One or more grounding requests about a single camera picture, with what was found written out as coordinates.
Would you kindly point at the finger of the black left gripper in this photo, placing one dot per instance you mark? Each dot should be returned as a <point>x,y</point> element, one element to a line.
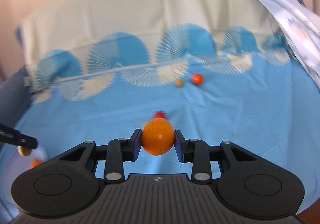
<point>13,137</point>

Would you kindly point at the blue fan-pattern tablecloth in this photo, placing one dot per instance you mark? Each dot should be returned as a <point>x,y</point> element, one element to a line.
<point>100,68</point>

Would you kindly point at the lavender plate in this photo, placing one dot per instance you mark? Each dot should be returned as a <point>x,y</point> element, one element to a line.
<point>39,155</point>

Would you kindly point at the red cherry tomato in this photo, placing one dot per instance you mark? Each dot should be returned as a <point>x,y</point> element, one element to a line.
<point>159,114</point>

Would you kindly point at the orange mid tablecloth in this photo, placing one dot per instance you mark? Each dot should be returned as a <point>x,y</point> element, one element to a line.
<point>157,137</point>

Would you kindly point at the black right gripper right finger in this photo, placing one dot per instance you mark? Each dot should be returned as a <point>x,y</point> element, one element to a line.
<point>200,154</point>

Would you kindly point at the white floral fabric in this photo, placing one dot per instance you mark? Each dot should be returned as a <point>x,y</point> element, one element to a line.
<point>301,29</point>

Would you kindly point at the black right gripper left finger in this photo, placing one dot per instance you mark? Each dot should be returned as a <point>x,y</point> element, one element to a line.
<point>113,154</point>

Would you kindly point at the tan longan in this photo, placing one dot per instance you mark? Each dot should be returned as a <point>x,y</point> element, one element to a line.
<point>179,82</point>
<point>24,151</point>

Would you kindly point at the small orange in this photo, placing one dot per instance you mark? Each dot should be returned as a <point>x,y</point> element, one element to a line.
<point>197,78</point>

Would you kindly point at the blue sofa armrest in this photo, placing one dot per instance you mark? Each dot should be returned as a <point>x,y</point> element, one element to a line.
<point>16,97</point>

